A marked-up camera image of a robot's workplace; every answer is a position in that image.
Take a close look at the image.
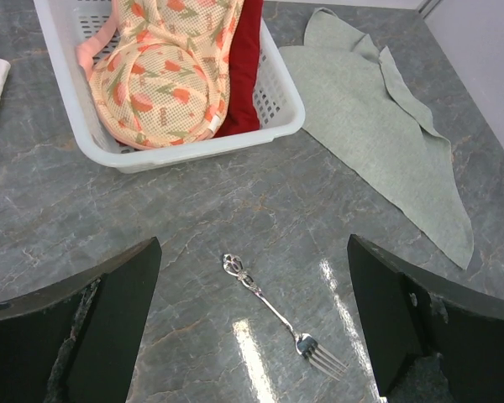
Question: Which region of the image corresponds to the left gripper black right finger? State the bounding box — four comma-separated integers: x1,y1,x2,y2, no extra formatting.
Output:
347,234,504,402

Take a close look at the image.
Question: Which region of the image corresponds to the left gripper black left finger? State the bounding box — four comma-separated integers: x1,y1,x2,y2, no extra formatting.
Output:
0,238,161,402

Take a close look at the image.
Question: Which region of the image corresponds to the ornate silver fork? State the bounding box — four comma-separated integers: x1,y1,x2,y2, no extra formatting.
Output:
222,254,347,381

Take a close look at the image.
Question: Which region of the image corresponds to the grey-green cloth napkin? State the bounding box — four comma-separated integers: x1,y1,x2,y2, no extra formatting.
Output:
281,8,474,269

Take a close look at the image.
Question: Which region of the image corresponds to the floral mesh laundry bag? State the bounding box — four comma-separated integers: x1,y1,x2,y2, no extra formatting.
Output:
76,0,243,149

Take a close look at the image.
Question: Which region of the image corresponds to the red cloth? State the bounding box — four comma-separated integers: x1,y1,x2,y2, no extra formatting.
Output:
215,0,263,138

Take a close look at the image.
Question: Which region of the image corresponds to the white perforated plastic basket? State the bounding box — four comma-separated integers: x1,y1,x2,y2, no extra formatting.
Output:
34,1,306,174

